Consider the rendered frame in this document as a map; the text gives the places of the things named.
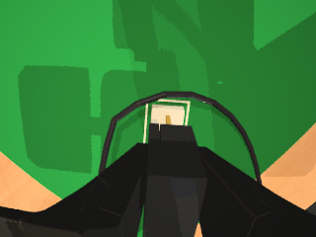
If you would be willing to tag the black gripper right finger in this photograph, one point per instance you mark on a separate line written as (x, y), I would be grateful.
(236, 206)

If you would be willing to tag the green circuit board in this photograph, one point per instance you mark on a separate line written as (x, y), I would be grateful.
(68, 66)

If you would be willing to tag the black cooling fan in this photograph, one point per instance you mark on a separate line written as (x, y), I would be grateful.
(312, 208)

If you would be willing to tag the black cable with plug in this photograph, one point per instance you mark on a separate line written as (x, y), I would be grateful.
(176, 177)

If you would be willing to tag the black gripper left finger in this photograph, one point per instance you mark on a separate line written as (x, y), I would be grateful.
(108, 206)

